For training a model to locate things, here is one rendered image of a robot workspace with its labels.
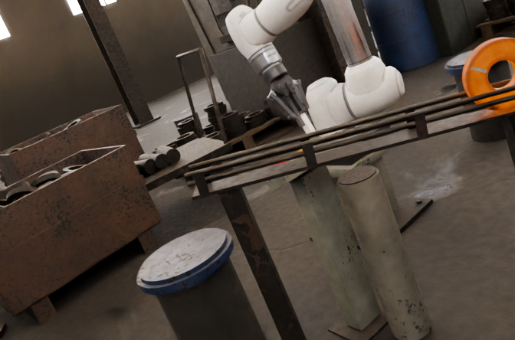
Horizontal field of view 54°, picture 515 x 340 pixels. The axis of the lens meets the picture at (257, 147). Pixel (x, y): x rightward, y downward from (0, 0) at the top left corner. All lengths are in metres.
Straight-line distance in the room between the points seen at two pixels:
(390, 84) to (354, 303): 0.83
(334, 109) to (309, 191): 0.64
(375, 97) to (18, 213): 1.81
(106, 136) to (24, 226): 1.92
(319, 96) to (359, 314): 0.85
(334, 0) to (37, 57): 11.07
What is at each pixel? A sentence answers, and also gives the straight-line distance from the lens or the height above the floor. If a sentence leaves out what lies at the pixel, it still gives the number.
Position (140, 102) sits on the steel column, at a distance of 8.96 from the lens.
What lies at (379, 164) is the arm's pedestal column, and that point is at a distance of 2.19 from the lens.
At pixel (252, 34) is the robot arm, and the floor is 0.97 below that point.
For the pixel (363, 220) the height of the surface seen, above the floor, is 0.41.
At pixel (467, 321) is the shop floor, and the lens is 1.64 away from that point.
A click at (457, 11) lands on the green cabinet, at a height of 0.35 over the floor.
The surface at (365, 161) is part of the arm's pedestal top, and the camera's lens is 2.03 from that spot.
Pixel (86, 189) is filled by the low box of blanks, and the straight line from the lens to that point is 2.87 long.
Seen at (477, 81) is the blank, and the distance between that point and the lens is 1.19.
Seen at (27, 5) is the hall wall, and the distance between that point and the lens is 12.89.
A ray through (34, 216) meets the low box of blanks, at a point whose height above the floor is 0.51.
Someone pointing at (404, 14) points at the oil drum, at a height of 0.52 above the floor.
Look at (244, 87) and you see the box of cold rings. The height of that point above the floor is 0.46.
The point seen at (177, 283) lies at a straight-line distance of 1.49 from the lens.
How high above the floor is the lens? 1.02
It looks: 14 degrees down
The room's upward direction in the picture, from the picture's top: 22 degrees counter-clockwise
